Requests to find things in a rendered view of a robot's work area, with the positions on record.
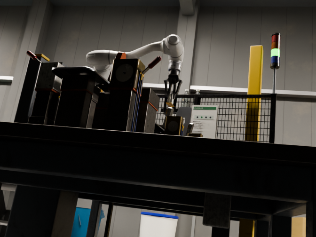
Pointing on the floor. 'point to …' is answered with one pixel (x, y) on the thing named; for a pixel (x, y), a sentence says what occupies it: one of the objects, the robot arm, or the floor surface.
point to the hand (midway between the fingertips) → (170, 98)
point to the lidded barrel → (157, 225)
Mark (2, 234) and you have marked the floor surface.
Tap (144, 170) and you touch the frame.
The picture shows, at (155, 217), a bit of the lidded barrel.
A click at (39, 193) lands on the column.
